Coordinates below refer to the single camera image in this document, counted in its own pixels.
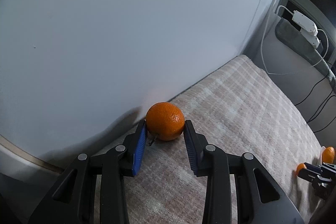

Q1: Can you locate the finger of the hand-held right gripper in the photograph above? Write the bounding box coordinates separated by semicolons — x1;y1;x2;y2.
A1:
298;162;320;183
312;162;336;200

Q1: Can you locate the white cable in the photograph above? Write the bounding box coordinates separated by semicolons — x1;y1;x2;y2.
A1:
261;4;330;76

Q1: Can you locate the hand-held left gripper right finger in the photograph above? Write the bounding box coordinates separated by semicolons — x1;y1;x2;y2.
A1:
183;120;305;224

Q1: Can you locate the small orange with stem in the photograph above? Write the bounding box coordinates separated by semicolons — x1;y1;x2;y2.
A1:
146;102;185;147

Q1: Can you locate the beige plaid blanket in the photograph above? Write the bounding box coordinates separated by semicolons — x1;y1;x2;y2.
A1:
94;55;328;224

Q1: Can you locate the grey furniture panel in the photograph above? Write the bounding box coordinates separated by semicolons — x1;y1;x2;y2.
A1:
252;0;336;147

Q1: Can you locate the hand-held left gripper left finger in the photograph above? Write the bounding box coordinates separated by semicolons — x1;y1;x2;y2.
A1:
28;120;147;224

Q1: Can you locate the white power strip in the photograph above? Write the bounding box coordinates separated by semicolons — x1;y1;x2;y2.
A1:
291;10;321;49

